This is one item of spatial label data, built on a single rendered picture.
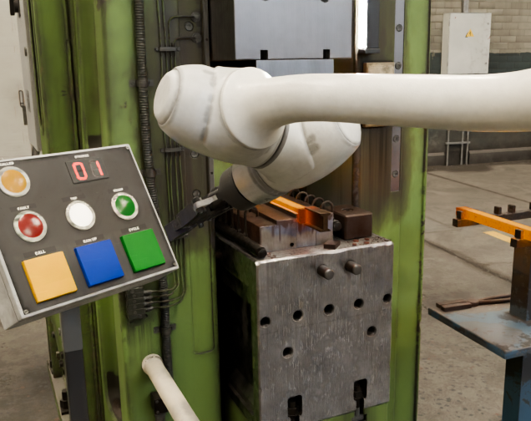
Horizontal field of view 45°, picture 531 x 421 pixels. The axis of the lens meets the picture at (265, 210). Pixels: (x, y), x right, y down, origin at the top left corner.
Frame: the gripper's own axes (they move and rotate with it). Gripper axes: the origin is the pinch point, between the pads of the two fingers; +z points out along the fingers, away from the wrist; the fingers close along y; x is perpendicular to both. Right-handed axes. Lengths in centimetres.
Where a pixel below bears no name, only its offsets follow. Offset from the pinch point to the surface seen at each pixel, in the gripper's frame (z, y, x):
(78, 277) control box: 13.2, -15.0, -1.5
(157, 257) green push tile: 12.5, 2.1, -2.3
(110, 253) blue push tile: 12.5, -7.4, 1.0
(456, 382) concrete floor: 70, 169, -84
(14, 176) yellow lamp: 12.8, -19.6, 18.8
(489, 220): -19, 75, -22
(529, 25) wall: 156, 822, 174
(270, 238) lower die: 15.8, 37.9, -5.3
